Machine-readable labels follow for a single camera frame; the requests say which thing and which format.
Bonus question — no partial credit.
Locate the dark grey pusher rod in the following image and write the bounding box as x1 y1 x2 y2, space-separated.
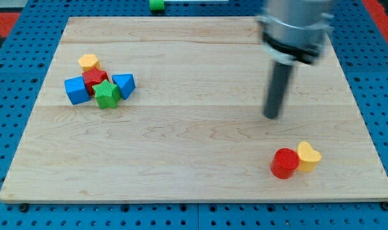
263 61 293 119

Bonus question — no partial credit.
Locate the blue cube block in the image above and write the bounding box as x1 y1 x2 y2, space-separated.
64 76 91 105

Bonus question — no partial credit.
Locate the wooden board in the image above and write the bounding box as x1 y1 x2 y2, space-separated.
0 17 388 204

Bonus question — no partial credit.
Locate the green block at edge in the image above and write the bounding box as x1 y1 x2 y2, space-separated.
149 0 165 11

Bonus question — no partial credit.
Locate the yellow hexagon block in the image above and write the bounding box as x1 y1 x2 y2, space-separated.
78 54 102 72

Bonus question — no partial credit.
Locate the green star block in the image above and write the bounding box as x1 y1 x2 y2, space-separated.
92 80 121 109

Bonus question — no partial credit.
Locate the red cylinder block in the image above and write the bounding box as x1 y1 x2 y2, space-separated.
270 148 300 180

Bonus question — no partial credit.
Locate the red pentagon block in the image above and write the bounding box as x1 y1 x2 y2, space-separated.
82 67 109 96

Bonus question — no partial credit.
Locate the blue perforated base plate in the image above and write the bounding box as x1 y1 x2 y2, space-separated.
0 0 388 229

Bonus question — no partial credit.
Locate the blue triangle block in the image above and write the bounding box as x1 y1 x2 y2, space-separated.
112 73 136 100

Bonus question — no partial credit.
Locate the yellow heart block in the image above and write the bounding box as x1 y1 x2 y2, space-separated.
297 141 322 173

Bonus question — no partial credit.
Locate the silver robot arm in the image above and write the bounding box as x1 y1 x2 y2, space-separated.
257 0 334 65

